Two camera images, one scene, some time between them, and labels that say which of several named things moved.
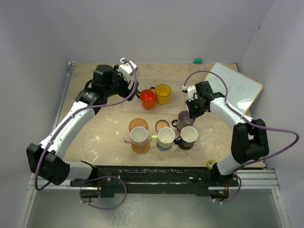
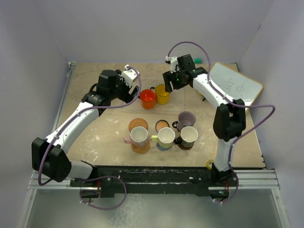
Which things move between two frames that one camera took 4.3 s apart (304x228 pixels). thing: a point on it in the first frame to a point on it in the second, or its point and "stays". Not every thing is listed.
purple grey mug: x=184 y=120 stays
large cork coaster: x=137 y=122 stays
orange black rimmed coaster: x=161 y=124 stays
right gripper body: x=195 y=107 to x=176 y=78
